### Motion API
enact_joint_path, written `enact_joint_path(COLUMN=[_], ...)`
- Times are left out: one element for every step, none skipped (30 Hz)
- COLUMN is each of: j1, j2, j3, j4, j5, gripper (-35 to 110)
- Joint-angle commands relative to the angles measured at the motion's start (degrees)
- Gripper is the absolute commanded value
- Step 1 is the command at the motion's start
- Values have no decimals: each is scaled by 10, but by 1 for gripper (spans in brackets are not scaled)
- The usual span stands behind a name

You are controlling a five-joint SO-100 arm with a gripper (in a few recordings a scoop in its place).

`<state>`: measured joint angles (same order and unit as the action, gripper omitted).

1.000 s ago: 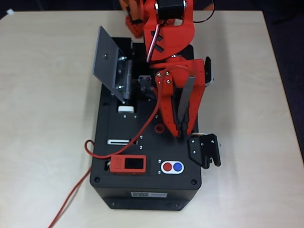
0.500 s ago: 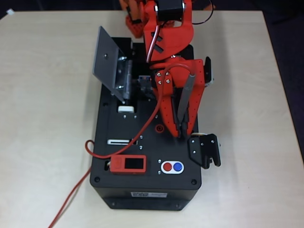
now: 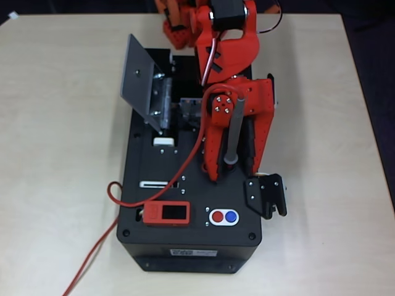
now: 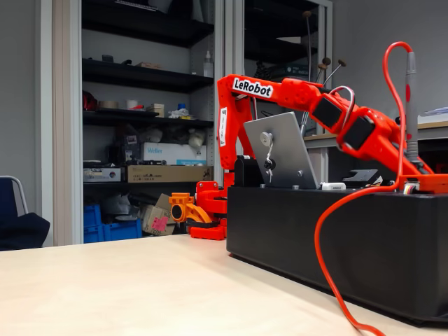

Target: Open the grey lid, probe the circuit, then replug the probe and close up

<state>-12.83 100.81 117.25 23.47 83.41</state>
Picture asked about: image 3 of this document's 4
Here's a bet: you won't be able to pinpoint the white label sticker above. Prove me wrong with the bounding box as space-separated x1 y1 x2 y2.
170 249 218 257

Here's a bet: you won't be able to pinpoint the slot slider with black knob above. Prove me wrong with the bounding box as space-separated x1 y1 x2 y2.
138 180 180 189

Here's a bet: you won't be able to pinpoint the red cable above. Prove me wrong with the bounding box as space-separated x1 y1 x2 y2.
63 84 244 296

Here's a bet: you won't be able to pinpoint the small terminal circuit board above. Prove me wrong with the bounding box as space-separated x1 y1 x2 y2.
180 97 204 124

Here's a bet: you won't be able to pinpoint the black corner block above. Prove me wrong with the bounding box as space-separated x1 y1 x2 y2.
144 47 173 73

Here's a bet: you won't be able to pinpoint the red and blue buttons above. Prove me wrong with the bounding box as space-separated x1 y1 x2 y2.
209 208 240 226

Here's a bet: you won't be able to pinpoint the red display module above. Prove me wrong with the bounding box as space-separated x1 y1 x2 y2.
142 200 191 228

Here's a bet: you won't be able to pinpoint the black task board box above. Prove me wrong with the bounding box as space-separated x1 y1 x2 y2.
116 47 263 274

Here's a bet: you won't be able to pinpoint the grey hinged door panel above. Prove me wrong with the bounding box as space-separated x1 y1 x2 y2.
119 33 173 135

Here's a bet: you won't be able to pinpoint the grey test probe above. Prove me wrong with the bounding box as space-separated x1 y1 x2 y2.
223 95 247 170

